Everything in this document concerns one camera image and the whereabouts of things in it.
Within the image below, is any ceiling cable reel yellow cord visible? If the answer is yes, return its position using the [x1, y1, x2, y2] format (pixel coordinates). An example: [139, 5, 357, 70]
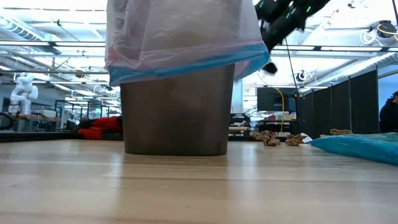
[371, 20, 398, 40]

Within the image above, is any black room partition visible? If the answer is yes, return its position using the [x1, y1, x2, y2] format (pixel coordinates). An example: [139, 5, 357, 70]
[298, 70, 381, 139]

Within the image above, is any grey plastic trash bin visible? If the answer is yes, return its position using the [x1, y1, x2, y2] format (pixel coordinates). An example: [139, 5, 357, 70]
[119, 63, 236, 157]

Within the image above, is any brown paper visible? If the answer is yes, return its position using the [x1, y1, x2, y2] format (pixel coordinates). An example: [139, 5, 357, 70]
[330, 128, 353, 136]
[251, 129, 276, 143]
[285, 133, 308, 146]
[263, 136, 281, 147]

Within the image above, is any black monitor cart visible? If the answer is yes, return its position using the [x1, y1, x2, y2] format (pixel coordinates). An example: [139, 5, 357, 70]
[257, 86, 300, 135]

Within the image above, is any person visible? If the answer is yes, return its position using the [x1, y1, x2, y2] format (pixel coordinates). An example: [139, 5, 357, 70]
[379, 90, 398, 134]

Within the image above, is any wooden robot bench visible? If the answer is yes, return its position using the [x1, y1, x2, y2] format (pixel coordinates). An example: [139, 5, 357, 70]
[12, 113, 62, 133]

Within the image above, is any yellow hanging cable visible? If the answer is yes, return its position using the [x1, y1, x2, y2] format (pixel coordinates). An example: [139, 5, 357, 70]
[257, 74, 285, 134]

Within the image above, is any thin black hanging cable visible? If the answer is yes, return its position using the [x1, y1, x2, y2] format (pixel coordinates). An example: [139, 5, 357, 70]
[284, 37, 300, 94]

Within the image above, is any teal plastic trash bag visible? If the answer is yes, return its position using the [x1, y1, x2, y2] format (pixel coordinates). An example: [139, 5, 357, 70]
[310, 132, 398, 166]

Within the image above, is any pink translucent trash bag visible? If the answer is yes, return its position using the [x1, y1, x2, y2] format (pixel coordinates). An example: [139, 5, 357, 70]
[104, 0, 271, 87]

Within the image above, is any red black work glove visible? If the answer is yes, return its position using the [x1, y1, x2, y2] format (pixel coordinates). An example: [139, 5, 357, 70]
[73, 116, 124, 141]

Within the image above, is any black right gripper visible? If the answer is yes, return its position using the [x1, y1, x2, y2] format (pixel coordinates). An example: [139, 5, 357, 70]
[262, 12, 308, 75]

